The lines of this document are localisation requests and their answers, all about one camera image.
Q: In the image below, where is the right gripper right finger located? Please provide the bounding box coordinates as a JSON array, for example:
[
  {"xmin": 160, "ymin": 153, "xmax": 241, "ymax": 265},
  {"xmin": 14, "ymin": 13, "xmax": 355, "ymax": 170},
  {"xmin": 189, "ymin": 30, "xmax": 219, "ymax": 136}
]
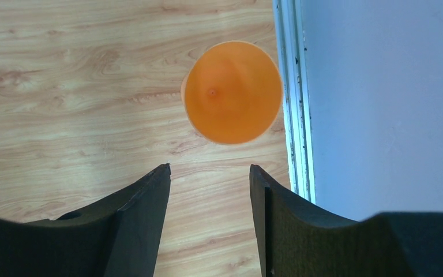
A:
[{"xmin": 249, "ymin": 164, "xmax": 443, "ymax": 276}]

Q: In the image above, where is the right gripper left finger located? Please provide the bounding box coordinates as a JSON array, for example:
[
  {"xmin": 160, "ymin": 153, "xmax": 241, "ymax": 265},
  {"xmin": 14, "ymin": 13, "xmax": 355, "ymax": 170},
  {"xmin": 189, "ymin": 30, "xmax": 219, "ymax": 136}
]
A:
[{"xmin": 0, "ymin": 164, "xmax": 171, "ymax": 276}]

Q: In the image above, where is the orange plastic glass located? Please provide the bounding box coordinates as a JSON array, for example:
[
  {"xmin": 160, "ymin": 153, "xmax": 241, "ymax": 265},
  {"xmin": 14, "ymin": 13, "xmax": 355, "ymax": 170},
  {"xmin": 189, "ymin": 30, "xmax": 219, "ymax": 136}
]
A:
[{"xmin": 180, "ymin": 40, "xmax": 284, "ymax": 145}]

